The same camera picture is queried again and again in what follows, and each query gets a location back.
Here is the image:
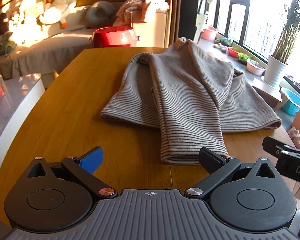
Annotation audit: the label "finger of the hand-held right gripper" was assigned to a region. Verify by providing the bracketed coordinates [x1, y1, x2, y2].
[262, 136, 300, 158]

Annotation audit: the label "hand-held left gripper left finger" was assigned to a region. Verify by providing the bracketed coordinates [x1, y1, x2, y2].
[27, 146, 117, 198]

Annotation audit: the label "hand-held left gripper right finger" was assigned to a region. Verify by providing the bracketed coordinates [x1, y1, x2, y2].
[186, 147, 277, 200]

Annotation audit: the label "grey striped sweater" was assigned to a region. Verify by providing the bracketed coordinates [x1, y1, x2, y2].
[100, 37, 282, 165]

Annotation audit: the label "pink clothes pile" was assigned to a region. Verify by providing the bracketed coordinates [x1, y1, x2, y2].
[112, 0, 170, 27]

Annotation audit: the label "small pink figure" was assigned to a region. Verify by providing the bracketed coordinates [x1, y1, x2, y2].
[288, 127, 300, 145]

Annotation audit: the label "teal plastic bucket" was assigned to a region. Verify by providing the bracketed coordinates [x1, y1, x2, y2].
[280, 87, 300, 115]

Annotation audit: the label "cardboard box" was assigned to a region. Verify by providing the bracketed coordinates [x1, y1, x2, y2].
[252, 77, 283, 110]

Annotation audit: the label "white plant pot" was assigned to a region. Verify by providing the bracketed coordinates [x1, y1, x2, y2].
[263, 54, 288, 88]

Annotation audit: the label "metal bowl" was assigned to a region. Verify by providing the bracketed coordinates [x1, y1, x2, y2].
[246, 59, 267, 76]

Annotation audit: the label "green leafy seedlings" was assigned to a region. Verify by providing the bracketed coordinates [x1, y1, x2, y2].
[237, 52, 252, 64]

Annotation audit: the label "white side table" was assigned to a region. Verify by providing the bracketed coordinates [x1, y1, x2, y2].
[0, 73, 46, 188]

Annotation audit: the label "tall green palm plant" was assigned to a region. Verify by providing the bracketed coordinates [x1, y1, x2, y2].
[272, 0, 300, 64]

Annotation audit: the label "grey bed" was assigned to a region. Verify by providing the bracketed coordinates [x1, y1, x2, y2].
[0, 1, 125, 80]

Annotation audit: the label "red metal bucket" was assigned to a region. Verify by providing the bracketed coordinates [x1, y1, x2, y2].
[92, 26, 140, 48]

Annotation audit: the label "pink plastic basin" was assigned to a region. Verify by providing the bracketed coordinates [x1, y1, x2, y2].
[201, 26, 218, 41]

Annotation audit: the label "white upright vacuum cleaner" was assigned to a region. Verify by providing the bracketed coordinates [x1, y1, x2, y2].
[194, 0, 215, 43]

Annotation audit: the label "white cabinet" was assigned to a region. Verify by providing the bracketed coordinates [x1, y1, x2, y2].
[130, 10, 169, 48]

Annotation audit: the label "green plush toy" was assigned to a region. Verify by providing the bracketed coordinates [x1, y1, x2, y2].
[0, 32, 18, 57]

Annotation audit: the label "grey pillow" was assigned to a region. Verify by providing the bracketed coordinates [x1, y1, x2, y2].
[85, 1, 117, 28]

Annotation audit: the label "beige curtain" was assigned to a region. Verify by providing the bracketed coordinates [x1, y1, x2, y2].
[169, 0, 182, 47]

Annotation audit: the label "white goose plush toy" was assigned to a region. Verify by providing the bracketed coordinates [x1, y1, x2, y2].
[39, 0, 78, 29]

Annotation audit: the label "dark plush toy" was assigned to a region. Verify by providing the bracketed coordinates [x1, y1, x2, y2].
[0, 13, 10, 38]

